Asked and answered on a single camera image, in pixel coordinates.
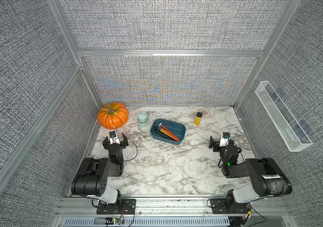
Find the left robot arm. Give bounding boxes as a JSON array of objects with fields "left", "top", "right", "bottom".
[{"left": 71, "top": 131, "right": 128, "bottom": 206}]

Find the aluminium front rail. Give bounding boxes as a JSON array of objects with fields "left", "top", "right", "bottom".
[{"left": 54, "top": 195, "right": 292, "bottom": 218}]

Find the camera black cable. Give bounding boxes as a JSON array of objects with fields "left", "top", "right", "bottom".
[
  {"left": 229, "top": 142, "right": 244, "bottom": 165},
  {"left": 118, "top": 137, "right": 138, "bottom": 163}
]

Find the white slotted cable duct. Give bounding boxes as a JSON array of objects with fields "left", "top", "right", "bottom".
[{"left": 61, "top": 216, "right": 231, "bottom": 227}]

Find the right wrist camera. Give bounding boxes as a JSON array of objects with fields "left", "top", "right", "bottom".
[{"left": 219, "top": 132, "right": 230, "bottom": 147}]

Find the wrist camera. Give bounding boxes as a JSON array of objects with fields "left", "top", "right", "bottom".
[
  {"left": 219, "top": 132, "right": 230, "bottom": 147},
  {"left": 109, "top": 131, "right": 120, "bottom": 144}
]

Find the small black hex key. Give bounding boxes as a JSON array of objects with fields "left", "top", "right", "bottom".
[{"left": 154, "top": 130, "right": 175, "bottom": 141}]

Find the orange decorative pumpkin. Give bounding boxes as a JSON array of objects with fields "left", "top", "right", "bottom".
[{"left": 97, "top": 102, "right": 129, "bottom": 130}]

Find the left camera black cable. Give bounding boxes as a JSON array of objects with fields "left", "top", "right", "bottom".
[{"left": 118, "top": 137, "right": 138, "bottom": 163}]

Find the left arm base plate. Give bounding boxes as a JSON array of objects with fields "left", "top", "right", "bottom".
[{"left": 96, "top": 199, "right": 137, "bottom": 215}]

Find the red handled hex key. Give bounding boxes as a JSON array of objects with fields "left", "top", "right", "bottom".
[{"left": 159, "top": 123, "right": 180, "bottom": 141}]

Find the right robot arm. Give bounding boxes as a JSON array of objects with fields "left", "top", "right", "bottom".
[{"left": 209, "top": 132, "right": 292, "bottom": 207}]

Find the large black hex key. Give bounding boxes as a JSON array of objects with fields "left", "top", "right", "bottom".
[{"left": 154, "top": 126, "right": 176, "bottom": 141}]

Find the yellow handled hex key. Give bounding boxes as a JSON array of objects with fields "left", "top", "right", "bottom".
[{"left": 159, "top": 130, "right": 178, "bottom": 141}]

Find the right camera black cable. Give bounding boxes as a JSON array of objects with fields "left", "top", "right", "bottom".
[{"left": 229, "top": 142, "right": 244, "bottom": 165}]

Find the yellow bottle black cap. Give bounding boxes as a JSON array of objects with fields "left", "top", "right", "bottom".
[{"left": 194, "top": 112, "right": 203, "bottom": 125}]

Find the clear acrylic wall shelf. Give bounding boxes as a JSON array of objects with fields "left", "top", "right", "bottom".
[{"left": 255, "top": 81, "right": 313, "bottom": 152}]

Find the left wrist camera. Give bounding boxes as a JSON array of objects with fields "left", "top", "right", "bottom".
[{"left": 109, "top": 131, "right": 120, "bottom": 144}]

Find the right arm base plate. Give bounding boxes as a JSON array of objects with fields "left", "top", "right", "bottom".
[{"left": 209, "top": 198, "right": 249, "bottom": 214}]

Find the mint green lidded jar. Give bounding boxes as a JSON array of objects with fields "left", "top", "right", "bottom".
[{"left": 138, "top": 112, "right": 149, "bottom": 128}]

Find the teal plastic storage box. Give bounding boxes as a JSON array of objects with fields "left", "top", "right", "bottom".
[{"left": 150, "top": 119, "right": 186, "bottom": 145}]

